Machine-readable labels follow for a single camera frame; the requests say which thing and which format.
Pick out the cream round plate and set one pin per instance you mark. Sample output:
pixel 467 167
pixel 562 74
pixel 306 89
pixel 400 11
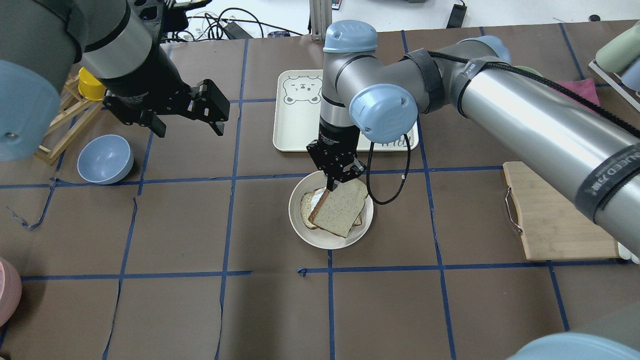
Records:
pixel 341 217

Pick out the blue cup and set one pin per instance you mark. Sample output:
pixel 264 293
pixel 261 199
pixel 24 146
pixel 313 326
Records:
pixel 631 77

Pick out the wooden rack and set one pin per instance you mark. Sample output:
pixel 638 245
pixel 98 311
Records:
pixel 72 106

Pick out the bamboo cutting board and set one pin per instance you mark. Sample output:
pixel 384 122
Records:
pixel 549 225

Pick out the aluminium frame post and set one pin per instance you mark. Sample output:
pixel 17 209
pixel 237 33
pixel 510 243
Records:
pixel 320 19

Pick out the green cup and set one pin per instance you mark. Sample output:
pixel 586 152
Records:
pixel 621 51

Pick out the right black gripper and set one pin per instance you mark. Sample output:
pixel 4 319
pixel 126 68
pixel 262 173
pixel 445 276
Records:
pixel 336 134

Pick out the yellow cup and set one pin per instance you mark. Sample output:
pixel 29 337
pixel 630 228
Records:
pixel 89 86

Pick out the black power adapter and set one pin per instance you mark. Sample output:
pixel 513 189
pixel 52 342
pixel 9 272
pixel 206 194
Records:
pixel 457 16

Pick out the pink plate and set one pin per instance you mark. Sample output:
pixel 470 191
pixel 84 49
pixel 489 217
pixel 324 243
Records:
pixel 10 290

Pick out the pink cloth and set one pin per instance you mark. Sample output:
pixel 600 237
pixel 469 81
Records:
pixel 585 88

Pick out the fried egg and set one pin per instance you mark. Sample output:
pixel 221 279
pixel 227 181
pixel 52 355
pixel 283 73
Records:
pixel 315 199

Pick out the white bread slice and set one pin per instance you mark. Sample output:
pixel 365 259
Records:
pixel 340 207

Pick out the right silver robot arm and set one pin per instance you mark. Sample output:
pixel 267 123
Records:
pixel 587 154

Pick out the cream bear tray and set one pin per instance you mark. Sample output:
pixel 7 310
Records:
pixel 297 109

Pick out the green bowl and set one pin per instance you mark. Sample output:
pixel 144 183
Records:
pixel 529 70

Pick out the bread slice under egg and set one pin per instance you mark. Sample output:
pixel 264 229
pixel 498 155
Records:
pixel 307 212

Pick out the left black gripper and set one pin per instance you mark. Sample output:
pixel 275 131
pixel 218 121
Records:
pixel 141 76

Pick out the blue bowl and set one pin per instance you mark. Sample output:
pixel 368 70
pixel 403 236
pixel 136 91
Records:
pixel 105 160

